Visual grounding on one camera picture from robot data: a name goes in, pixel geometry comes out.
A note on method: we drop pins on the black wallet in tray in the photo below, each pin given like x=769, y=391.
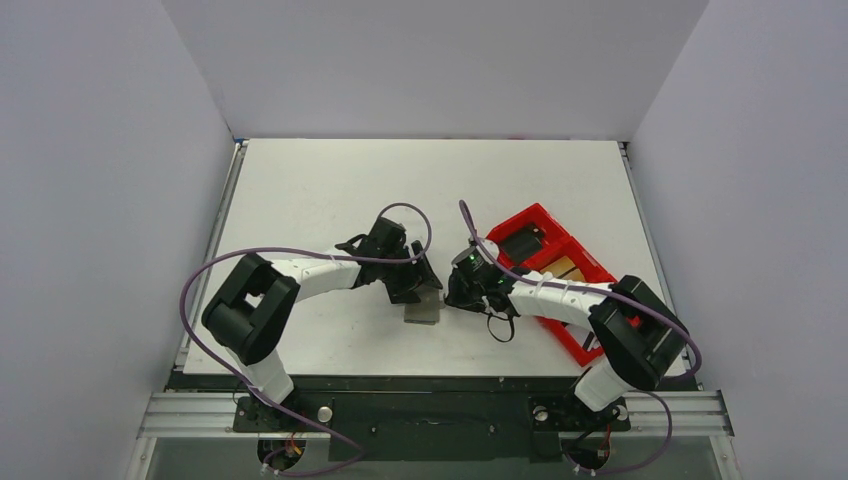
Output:
x=522, y=244

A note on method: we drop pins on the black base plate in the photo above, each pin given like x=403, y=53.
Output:
x=419, y=418

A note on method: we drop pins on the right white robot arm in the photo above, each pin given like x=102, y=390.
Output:
x=639, y=336

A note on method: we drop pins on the red plastic tray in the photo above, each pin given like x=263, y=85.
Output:
x=581, y=346

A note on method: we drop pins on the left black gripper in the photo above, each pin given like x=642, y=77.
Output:
x=404, y=290

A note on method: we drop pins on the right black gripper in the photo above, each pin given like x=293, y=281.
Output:
x=460, y=291

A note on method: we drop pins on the grey card holder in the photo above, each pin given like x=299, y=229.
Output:
x=427, y=311

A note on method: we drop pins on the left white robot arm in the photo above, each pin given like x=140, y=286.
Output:
x=250, y=310

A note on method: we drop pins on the aluminium frame rail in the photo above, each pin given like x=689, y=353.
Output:
x=211, y=415

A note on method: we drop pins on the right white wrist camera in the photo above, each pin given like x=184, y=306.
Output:
x=486, y=245

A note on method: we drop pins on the tan card in tray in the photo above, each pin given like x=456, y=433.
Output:
x=564, y=268

